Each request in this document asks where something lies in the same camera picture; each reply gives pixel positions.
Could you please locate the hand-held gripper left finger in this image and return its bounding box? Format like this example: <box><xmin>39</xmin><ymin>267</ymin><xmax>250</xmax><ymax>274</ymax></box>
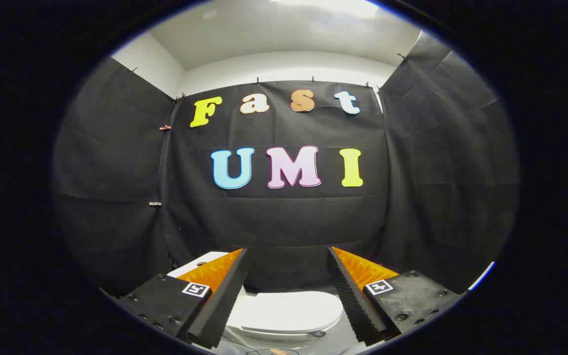
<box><xmin>115</xmin><ymin>248</ymin><xmax>249</xmax><ymax>349</ymax></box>

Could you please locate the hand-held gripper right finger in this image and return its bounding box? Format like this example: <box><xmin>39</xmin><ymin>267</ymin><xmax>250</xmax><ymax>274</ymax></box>
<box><xmin>326</xmin><ymin>246</ymin><xmax>462</xmax><ymax>346</ymax></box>

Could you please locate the white toilet lid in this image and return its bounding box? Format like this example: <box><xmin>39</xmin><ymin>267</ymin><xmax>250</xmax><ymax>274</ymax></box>
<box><xmin>228</xmin><ymin>291</ymin><xmax>344</xmax><ymax>339</ymax></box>

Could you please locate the white ceramic toilet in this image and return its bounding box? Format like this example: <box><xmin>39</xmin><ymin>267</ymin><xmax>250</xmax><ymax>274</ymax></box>
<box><xmin>167</xmin><ymin>251</ymin><xmax>343</xmax><ymax>343</ymax></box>

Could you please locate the black backdrop cloth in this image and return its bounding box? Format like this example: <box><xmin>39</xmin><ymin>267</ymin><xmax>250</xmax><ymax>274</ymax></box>
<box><xmin>52</xmin><ymin>30</ymin><xmax>520</xmax><ymax>297</ymax></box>

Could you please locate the row of small dark clips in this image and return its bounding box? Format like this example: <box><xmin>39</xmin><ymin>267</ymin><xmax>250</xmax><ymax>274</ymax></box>
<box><xmin>129</xmin><ymin>52</ymin><xmax>409</xmax><ymax>101</ymax></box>

